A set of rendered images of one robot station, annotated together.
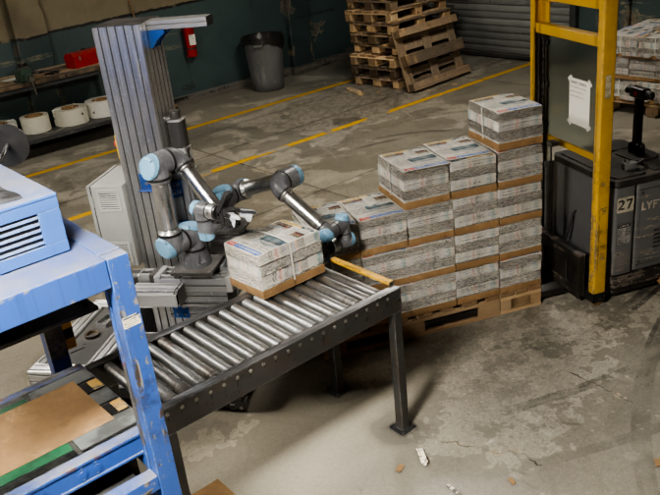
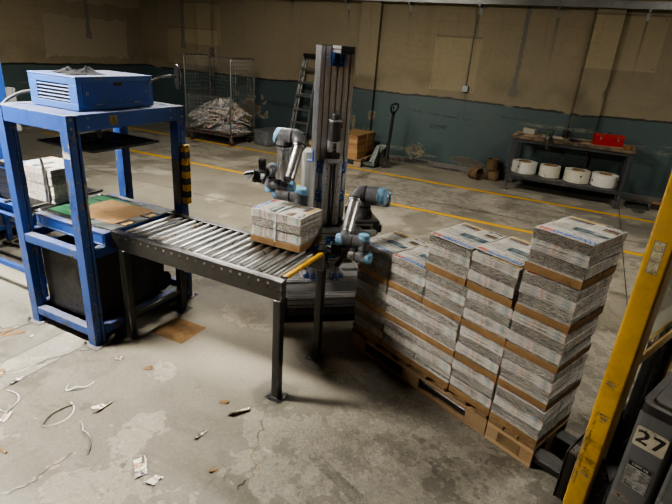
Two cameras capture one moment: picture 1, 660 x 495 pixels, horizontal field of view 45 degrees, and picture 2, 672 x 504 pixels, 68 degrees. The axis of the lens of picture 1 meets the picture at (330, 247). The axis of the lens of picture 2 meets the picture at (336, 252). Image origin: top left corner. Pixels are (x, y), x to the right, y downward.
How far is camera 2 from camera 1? 3.64 m
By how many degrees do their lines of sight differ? 58
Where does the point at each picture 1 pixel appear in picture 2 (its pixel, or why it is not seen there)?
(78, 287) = (46, 121)
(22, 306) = (27, 116)
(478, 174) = (497, 279)
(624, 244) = (632, 490)
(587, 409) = not seen: outside the picture
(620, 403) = not seen: outside the picture
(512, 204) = (524, 336)
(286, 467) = (220, 350)
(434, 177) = (457, 255)
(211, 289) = not seen: hidden behind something
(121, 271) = (62, 125)
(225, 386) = (149, 247)
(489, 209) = (500, 323)
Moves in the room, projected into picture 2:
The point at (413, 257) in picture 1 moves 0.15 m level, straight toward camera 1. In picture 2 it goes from (422, 316) to (400, 318)
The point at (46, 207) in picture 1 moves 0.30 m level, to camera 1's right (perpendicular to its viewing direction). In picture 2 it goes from (71, 83) to (69, 88)
